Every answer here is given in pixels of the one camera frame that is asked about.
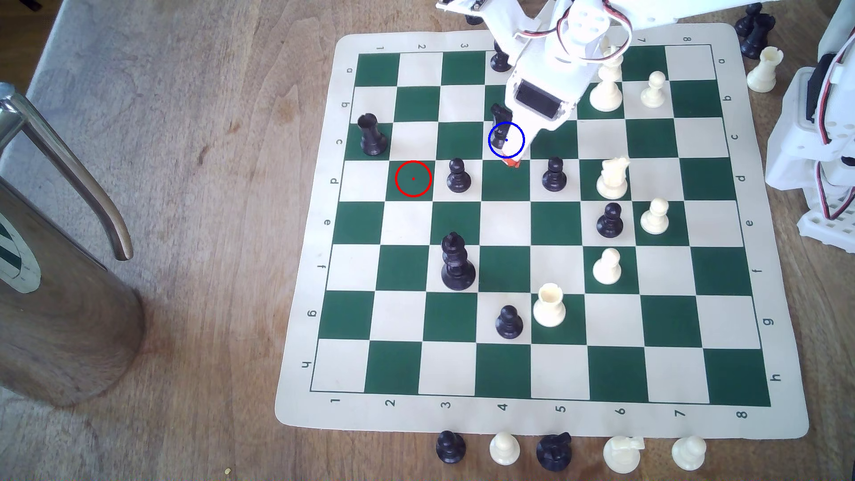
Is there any small camera on white bracket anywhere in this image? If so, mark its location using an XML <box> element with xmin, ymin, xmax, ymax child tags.
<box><xmin>436</xmin><ymin>0</ymin><xmax>522</xmax><ymax>44</ymax></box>

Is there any green and white chess mat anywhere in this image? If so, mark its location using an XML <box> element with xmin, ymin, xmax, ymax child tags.
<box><xmin>274</xmin><ymin>23</ymin><xmax>810</xmax><ymax>442</ymax></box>

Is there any white pawn chess piece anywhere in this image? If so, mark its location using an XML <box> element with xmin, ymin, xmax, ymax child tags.
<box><xmin>592</xmin><ymin>248</ymin><xmax>623</xmax><ymax>286</ymax></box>
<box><xmin>671</xmin><ymin>436</ymin><xmax>708</xmax><ymax>472</ymax></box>
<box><xmin>640</xmin><ymin>71</ymin><xmax>668</xmax><ymax>110</ymax></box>
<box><xmin>489</xmin><ymin>432</ymin><xmax>521</xmax><ymax>466</ymax></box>
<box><xmin>640</xmin><ymin>198</ymin><xmax>671</xmax><ymax>235</ymax></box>

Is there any stainless steel pitcher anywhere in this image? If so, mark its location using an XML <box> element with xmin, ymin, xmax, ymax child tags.
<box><xmin>0</xmin><ymin>82</ymin><xmax>147</xmax><ymax>409</ymax></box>

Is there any red black base servo cable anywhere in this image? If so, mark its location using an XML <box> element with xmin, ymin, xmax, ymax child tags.
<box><xmin>805</xmin><ymin>53</ymin><xmax>855</xmax><ymax>223</ymax></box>

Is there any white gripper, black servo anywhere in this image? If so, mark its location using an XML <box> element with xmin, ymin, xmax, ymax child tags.
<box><xmin>505</xmin><ymin>48</ymin><xmax>597</xmax><ymax>171</ymax></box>

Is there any black knight chess piece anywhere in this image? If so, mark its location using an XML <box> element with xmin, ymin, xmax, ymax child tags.
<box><xmin>536</xmin><ymin>432</ymin><xmax>573</xmax><ymax>473</ymax></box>
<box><xmin>489</xmin><ymin>103</ymin><xmax>514</xmax><ymax>151</ymax></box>

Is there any tall white bishop chess piece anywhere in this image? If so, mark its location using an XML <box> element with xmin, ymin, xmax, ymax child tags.
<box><xmin>590</xmin><ymin>45</ymin><xmax>625</xmax><ymax>113</ymax></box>

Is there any white knight chess piece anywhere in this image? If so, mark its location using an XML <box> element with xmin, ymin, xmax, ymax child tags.
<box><xmin>603</xmin><ymin>436</ymin><xmax>646</xmax><ymax>475</ymax></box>
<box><xmin>596</xmin><ymin>156</ymin><xmax>631</xmax><ymax>200</ymax></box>

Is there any tall black king chess piece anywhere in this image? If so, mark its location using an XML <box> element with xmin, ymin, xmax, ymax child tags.
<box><xmin>441</xmin><ymin>232</ymin><xmax>477</xmax><ymax>291</ymax></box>

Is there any black pawn chess piece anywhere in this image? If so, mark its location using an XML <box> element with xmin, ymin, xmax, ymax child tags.
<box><xmin>489</xmin><ymin>40</ymin><xmax>514</xmax><ymax>73</ymax></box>
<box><xmin>495</xmin><ymin>305</ymin><xmax>525</xmax><ymax>340</ymax></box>
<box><xmin>436</xmin><ymin>430</ymin><xmax>467</xmax><ymax>465</ymax></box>
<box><xmin>541</xmin><ymin>157</ymin><xmax>568</xmax><ymax>192</ymax></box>
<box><xmin>596</xmin><ymin>202</ymin><xmax>625</xmax><ymax>239</ymax></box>
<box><xmin>446</xmin><ymin>158</ymin><xmax>472</xmax><ymax>195</ymax></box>

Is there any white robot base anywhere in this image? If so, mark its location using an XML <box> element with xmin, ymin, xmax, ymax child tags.
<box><xmin>764</xmin><ymin>0</ymin><xmax>855</xmax><ymax>254</ymax></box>

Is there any red white black servo cable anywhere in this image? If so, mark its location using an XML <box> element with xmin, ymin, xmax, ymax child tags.
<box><xmin>521</xmin><ymin>0</ymin><xmax>633</xmax><ymax>65</ymax></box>

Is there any white rook chess piece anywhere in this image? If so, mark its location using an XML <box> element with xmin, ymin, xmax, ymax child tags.
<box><xmin>533</xmin><ymin>282</ymin><xmax>567</xmax><ymax>328</ymax></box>
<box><xmin>747</xmin><ymin>46</ymin><xmax>784</xmax><ymax>94</ymax></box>

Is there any black rook chess piece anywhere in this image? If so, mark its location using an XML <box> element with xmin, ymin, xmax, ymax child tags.
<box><xmin>357</xmin><ymin>113</ymin><xmax>388</xmax><ymax>157</ymax></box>

